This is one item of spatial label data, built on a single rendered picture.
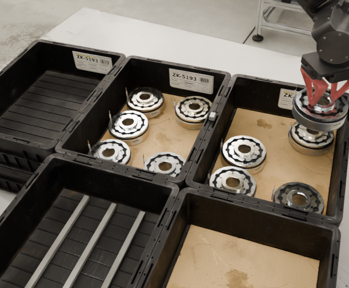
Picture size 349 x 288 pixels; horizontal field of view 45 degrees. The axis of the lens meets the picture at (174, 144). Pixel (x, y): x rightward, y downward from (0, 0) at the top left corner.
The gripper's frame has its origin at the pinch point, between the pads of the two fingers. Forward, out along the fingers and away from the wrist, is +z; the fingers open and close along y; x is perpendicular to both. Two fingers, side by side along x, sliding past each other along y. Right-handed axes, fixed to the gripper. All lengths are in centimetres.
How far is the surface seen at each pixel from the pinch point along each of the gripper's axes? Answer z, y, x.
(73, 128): 13, -48, 23
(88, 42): 38, -35, 97
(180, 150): 22.1, -24.3, 15.8
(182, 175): 11.6, -29.3, -0.3
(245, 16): 110, 95, 210
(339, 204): 10.9, -4.3, -17.1
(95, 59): 16, -38, 52
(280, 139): 21.7, 0.5, 10.7
